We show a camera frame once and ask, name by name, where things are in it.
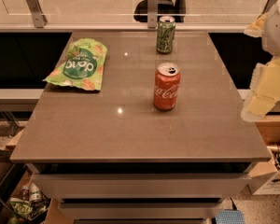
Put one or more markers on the box of snacks left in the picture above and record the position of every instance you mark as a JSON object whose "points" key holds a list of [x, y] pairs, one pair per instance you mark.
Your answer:
{"points": [[20, 200]]}

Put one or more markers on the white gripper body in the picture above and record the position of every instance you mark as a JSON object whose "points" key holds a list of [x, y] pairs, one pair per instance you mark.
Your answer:
{"points": [[277, 34]]}

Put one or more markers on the blue perforated mat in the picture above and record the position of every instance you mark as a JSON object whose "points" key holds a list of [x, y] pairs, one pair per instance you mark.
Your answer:
{"points": [[230, 217]]}

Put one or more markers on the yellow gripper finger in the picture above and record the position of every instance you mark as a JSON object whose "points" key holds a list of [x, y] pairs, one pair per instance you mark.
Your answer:
{"points": [[264, 91], [255, 28]]}

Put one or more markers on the black office chair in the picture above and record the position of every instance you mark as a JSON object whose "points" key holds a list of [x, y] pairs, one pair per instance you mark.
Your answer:
{"points": [[174, 8]]}

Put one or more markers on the red coke can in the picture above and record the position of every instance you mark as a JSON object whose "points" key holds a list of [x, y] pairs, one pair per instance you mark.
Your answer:
{"points": [[167, 80]]}

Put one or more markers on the cardboard box right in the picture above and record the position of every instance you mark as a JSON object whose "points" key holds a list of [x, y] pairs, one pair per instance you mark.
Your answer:
{"points": [[265, 175]]}

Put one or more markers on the grey drawer cabinet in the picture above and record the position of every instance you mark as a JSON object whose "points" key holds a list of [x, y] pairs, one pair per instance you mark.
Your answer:
{"points": [[152, 190]]}

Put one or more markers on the green soda can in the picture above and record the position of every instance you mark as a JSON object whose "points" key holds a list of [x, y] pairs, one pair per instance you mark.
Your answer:
{"points": [[165, 34]]}

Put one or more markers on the left metal railing bracket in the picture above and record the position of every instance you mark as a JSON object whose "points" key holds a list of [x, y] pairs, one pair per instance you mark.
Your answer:
{"points": [[38, 16]]}

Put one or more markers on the middle metal railing bracket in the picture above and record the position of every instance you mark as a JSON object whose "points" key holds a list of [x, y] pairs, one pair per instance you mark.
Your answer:
{"points": [[152, 13]]}

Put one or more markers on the green snack chip bag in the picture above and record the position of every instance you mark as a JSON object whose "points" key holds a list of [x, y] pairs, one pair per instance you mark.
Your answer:
{"points": [[83, 68]]}

